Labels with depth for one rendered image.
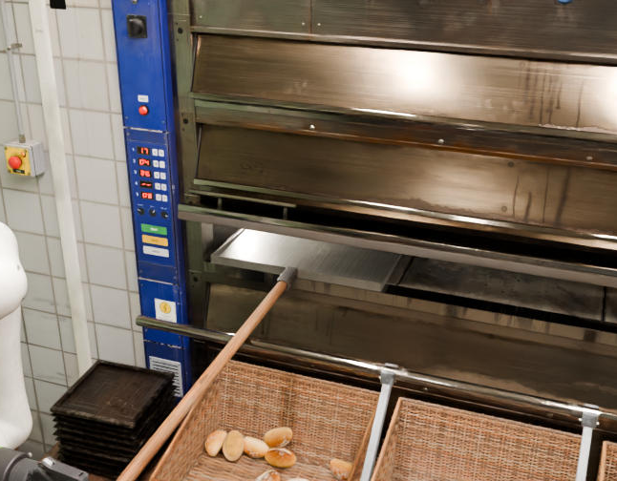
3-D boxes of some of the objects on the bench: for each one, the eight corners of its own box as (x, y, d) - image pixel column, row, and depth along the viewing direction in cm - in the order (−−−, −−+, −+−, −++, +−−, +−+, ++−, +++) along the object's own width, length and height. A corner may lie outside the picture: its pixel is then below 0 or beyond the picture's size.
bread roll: (241, 466, 259) (243, 459, 254) (220, 464, 258) (221, 457, 254) (244, 436, 264) (245, 429, 260) (223, 434, 264) (224, 428, 259)
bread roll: (197, 453, 258) (203, 441, 255) (210, 433, 267) (217, 421, 263) (211, 462, 258) (219, 449, 254) (224, 442, 266) (231, 429, 263)
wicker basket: (223, 423, 276) (220, 354, 265) (382, 463, 259) (386, 390, 247) (149, 521, 235) (140, 445, 224) (332, 575, 217) (334, 495, 206)
